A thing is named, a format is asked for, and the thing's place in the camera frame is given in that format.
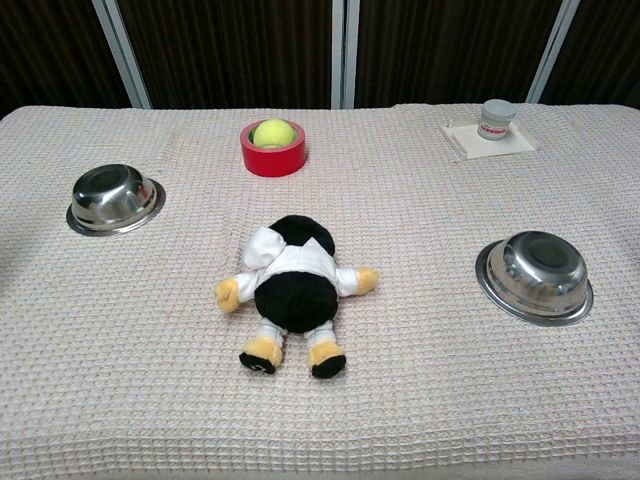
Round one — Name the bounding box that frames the black white plush toy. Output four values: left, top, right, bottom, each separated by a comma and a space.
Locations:
214, 214, 381, 379

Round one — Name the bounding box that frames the red tape roll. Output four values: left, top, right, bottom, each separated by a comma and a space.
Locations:
240, 119, 308, 178

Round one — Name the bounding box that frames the yellow tennis ball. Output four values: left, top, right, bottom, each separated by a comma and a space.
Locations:
252, 117, 296, 149

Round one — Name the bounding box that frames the beige waffle table cloth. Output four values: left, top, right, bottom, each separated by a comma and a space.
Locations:
0, 103, 640, 480

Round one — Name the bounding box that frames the grey button on beige base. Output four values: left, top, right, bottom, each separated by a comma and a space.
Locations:
439, 113, 542, 162

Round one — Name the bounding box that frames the dark brown curtain panel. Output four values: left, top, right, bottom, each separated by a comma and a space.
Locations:
541, 0, 640, 109
117, 0, 334, 110
354, 0, 564, 109
0, 0, 129, 119

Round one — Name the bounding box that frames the white jar grey lid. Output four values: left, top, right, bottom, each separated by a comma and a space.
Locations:
477, 98, 517, 142

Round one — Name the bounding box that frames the stainless steel bowl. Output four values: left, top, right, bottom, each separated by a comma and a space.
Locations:
474, 230, 595, 328
66, 163, 167, 237

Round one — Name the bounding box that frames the grey partition post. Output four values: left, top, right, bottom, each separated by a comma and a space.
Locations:
329, 0, 359, 110
91, 0, 153, 110
525, 0, 581, 105

